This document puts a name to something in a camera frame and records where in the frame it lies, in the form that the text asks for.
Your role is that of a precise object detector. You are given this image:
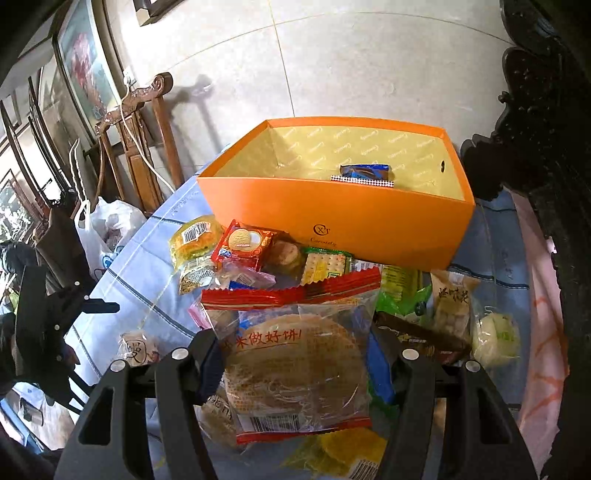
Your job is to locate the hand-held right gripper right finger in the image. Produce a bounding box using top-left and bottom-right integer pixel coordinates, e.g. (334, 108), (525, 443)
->
(368, 324), (539, 480)

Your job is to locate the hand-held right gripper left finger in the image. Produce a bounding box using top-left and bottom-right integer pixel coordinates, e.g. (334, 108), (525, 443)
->
(54, 329), (225, 480)

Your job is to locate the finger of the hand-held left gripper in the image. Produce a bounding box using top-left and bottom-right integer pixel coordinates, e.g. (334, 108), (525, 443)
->
(55, 357), (95, 414)
(54, 287), (121, 326)

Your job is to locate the clear red-edged round cracker packet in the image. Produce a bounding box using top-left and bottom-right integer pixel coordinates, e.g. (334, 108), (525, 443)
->
(201, 268), (384, 446)

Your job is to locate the beige packet of brown cubes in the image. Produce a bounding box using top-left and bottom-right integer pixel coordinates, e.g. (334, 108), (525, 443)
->
(428, 270), (482, 343)

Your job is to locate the orange cardboard box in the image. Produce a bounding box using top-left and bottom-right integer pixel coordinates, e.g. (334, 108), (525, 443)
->
(197, 117), (476, 271)

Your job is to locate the blue chocolate snack packet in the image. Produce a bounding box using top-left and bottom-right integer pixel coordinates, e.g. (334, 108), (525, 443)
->
(331, 163), (395, 189)

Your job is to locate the blue checked tablecloth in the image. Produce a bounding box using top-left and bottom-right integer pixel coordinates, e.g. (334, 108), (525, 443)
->
(64, 143), (548, 480)

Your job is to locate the dark brown snack packet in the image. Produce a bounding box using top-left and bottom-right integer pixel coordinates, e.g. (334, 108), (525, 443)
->
(374, 311), (472, 366)

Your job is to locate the beige round biscuit packet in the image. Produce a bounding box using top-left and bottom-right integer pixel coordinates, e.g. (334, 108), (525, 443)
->
(198, 391), (242, 451)

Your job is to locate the small clear candy packet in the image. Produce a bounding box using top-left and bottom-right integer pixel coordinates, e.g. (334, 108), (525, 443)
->
(117, 329), (162, 367)

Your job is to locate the brown cloth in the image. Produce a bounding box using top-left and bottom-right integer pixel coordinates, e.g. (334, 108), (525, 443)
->
(34, 194), (93, 297)

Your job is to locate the bright green snack packet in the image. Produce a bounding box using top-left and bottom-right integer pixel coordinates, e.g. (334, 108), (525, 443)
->
(375, 264), (433, 320)

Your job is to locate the white plastic bag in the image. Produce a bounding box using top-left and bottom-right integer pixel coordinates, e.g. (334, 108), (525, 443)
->
(74, 196), (149, 283)

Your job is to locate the yellow brown-print snack packet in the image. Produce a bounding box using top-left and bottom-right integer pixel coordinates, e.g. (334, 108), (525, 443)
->
(178, 257), (219, 296)

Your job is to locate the clear pink-edged snack packet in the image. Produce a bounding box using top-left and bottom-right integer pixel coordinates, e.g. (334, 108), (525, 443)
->
(215, 257), (278, 291)

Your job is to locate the yellow flat snack packet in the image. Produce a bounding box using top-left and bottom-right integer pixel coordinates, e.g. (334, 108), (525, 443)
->
(281, 429), (389, 480)

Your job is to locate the pale green round pastry packet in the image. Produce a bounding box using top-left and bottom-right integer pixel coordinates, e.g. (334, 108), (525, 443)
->
(471, 311), (522, 368)

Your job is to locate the green square cracker packet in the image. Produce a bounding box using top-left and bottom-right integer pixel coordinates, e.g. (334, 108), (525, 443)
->
(300, 247), (355, 287)

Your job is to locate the yellow cake packet with barcode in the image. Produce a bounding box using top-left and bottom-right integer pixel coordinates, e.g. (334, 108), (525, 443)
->
(168, 215), (225, 273)

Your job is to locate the red biscuit packet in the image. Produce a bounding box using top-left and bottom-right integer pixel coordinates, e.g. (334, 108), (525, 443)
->
(211, 220), (276, 273)

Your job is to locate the clear brown pastry packet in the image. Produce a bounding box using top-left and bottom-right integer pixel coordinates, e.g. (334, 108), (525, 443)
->
(265, 237), (306, 278)

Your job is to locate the brown wooden chair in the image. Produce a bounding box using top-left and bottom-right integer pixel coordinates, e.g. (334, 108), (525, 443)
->
(82, 71), (186, 219)

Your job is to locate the pink cloth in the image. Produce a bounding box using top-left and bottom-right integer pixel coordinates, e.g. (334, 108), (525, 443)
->
(507, 188), (572, 468)

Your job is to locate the dark carved wooden furniture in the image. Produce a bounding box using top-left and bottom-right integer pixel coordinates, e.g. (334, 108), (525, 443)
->
(458, 0), (591, 480)

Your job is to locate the white cable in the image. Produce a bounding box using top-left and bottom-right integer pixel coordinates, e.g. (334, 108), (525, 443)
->
(120, 78), (177, 193)

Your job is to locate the dark picture frame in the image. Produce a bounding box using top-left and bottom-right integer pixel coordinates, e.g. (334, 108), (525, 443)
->
(133, 0), (184, 27)

